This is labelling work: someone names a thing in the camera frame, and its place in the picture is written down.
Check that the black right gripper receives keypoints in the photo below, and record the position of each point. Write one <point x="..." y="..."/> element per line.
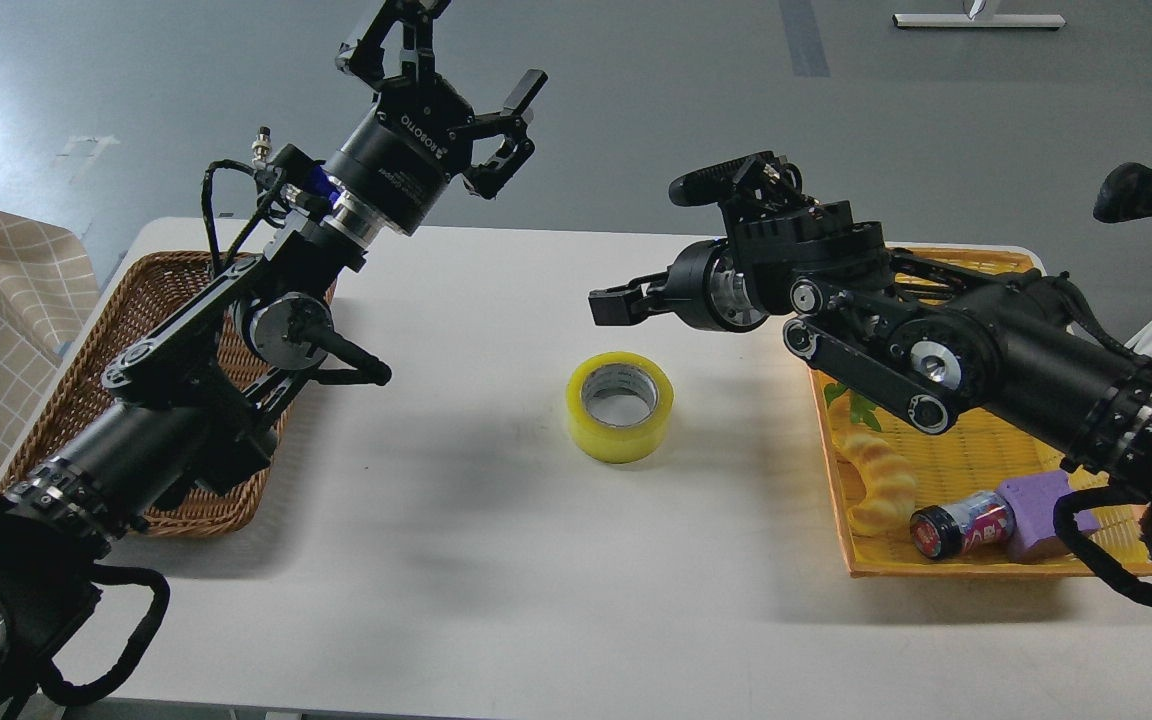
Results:
<point x="702" y="287"/>

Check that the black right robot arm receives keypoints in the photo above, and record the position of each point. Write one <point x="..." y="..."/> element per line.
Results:
<point x="923" y="339"/>

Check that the orange toy carrot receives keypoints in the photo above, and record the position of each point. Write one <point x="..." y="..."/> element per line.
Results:
<point x="847" y="408"/>

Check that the purple foam block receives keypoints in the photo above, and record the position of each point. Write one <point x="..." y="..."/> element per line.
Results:
<point x="1032" y="500"/>

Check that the yellow tape roll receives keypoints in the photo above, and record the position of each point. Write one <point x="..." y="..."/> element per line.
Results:
<point x="618" y="374"/>

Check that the yellow plastic basket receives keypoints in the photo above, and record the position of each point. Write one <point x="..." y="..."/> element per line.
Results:
<point x="975" y="455"/>

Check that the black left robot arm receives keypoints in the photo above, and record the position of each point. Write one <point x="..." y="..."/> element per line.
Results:
<point x="71" y="626"/>

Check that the white stand base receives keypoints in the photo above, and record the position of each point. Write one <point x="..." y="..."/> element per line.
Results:
<point x="979" y="15"/>

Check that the brown wicker basket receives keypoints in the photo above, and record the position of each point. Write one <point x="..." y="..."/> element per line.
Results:
<point x="106" y="400"/>

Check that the small dark can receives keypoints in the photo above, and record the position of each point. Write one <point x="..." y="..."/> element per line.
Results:
<point x="947" y="530"/>

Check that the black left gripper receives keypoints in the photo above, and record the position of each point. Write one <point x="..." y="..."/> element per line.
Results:
<point x="406" y="155"/>

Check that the yellow toy croissant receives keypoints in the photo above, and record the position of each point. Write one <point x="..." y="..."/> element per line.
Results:
<point x="888" y="479"/>

